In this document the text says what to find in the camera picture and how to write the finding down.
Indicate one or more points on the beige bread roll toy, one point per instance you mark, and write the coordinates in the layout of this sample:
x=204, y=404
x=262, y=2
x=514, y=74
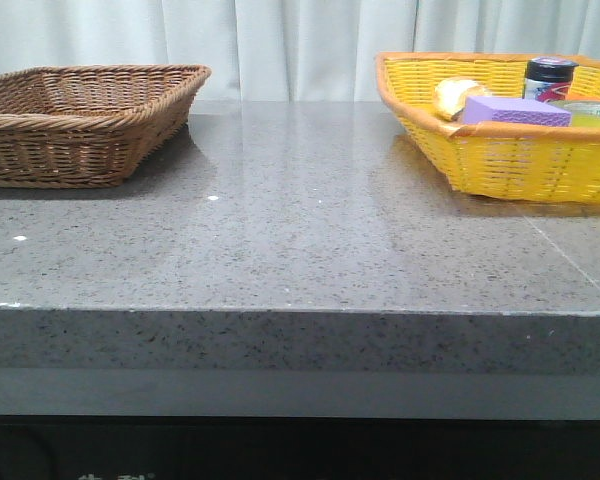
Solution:
x=450, y=95

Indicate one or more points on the orange carrot toy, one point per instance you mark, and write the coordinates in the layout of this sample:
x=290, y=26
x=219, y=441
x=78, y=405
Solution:
x=576, y=96

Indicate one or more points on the purple foam block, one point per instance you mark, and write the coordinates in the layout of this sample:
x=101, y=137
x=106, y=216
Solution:
x=513, y=110

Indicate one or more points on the white curtain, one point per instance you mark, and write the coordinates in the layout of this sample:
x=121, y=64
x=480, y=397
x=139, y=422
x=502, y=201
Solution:
x=286, y=50

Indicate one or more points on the black lidded jar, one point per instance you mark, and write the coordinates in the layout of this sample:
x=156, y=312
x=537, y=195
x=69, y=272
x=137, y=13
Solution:
x=548, y=78

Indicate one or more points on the brown wicker basket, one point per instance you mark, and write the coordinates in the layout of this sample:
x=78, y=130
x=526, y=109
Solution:
x=89, y=126

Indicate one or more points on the yellow woven basket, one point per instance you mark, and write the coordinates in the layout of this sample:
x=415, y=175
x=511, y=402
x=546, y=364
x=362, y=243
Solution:
x=499, y=160

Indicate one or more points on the yellow packing tape roll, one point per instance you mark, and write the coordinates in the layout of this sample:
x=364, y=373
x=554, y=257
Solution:
x=584, y=113

